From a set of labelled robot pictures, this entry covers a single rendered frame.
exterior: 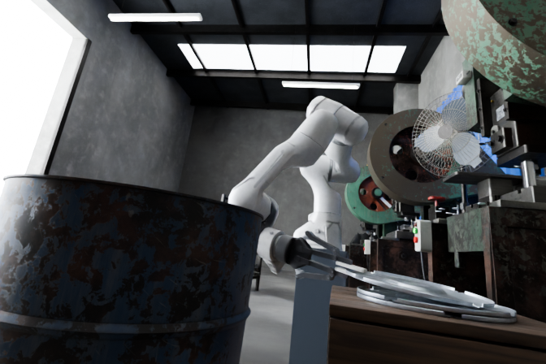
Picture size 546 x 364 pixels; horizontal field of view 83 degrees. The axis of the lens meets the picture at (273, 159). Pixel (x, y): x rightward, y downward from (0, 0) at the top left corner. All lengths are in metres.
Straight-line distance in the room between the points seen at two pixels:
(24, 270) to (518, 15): 1.21
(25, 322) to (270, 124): 8.37
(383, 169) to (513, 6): 1.79
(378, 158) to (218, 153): 6.44
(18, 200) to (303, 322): 0.97
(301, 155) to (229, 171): 7.58
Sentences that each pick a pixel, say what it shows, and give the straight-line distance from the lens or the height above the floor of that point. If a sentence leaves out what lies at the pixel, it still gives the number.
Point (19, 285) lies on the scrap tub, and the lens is 0.46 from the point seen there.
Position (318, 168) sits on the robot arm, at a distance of 1.27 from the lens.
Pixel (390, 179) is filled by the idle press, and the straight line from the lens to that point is 2.71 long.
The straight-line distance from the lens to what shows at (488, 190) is 1.39.
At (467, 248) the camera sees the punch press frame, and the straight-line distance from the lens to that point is 1.39.
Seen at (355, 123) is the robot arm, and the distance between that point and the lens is 1.01.
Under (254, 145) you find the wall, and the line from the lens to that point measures 8.51.
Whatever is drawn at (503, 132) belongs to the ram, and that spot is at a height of 0.95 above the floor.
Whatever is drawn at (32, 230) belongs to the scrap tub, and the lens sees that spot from 0.46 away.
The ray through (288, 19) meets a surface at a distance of 5.89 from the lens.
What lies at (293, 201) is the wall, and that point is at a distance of 7.97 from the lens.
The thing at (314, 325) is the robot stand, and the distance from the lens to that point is 1.22.
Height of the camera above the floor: 0.42
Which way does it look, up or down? 16 degrees up
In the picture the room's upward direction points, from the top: 7 degrees clockwise
